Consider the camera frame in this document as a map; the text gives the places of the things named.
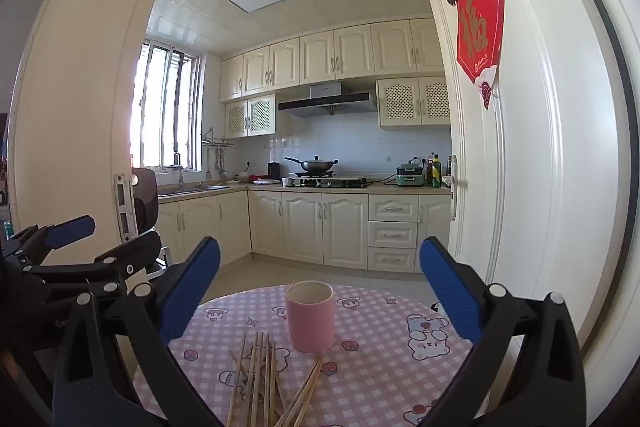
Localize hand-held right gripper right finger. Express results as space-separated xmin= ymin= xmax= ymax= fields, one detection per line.
xmin=419 ymin=236 xmax=587 ymax=427

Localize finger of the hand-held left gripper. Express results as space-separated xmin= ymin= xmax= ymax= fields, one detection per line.
xmin=7 ymin=215 xmax=97 ymax=265
xmin=24 ymin=232 xmax=163 ymax=296

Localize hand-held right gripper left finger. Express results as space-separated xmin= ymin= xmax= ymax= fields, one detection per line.
xmin=52 ymin=236 xmax=223 ymax=427

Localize pile of wooden chopsticks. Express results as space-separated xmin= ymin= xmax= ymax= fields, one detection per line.
xmin=226 ymin=331 xmax=325 ymax=427

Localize pink cup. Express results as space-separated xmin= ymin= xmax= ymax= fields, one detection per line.
xmin=284 ymin=280 xmax=335 ymax=354

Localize metal door strike plate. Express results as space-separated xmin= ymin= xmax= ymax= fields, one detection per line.
xmin=114 ymin=173 xmax=138 ymax=244

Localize cream drawer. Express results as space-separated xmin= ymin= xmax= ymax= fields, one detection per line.
xmin=368 ymin=222 xmax=418 ymax=249
xmin=368 ymin=196 xmax=419 ymax=222
xmin=367 ymin=247 xmax=417 ymax=273

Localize steel sink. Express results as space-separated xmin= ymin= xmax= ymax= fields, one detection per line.
xmin=159 ymin=184 xmax=231 ymax=198

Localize pink checked tablecloth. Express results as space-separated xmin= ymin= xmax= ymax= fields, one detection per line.
xmin=132 ymin=284 xmax=488 ymax=427

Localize green electric cooker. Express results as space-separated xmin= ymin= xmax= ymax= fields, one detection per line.
xmin=396 ymin=163 xmax=426 ymax=188

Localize cream base cabinets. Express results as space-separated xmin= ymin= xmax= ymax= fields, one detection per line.
xmin=157 ymin=187 xmax=453 ymax=275

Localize barred window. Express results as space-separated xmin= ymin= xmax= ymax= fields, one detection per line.
xmin=131 ymin=39 xmax=203 ymax=172

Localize gas stove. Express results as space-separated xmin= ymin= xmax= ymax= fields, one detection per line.
xmin=292 ymin=177 xmax=369 ymax=188

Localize white door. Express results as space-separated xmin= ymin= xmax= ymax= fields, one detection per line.
xmin=419 ymin=0 xmax=631 ymax=427

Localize wok with lid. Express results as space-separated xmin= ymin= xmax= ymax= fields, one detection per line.
xmin=284 ymin=155 xmax=339 ymax=174

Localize cream lattice-door cabinet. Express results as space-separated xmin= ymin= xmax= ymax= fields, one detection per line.
xmin=224 ymin=94 xmax=277 ymax=139
xmin=376 ymin=76 xmax=451 ymax=130

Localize range hood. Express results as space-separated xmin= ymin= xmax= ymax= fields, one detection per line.
xmin=278 ymin=82 xmax=378 ymax=118

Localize red paper poster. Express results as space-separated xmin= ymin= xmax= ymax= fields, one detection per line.
xmin=456 ymin=0 xmax=506 ymax=111

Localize metal door handle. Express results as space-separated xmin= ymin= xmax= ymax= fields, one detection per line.
xmin=442 ymin=169 xmax=459 ymax=223

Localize wall utensil rack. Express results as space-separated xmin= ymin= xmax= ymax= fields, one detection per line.
xmin=201 ymin=128 xmax=235 ymax=148

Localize cream wall cabinets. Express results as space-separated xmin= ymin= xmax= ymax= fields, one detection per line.
xmin=218 ymin=18 xmax=446 ymax=104

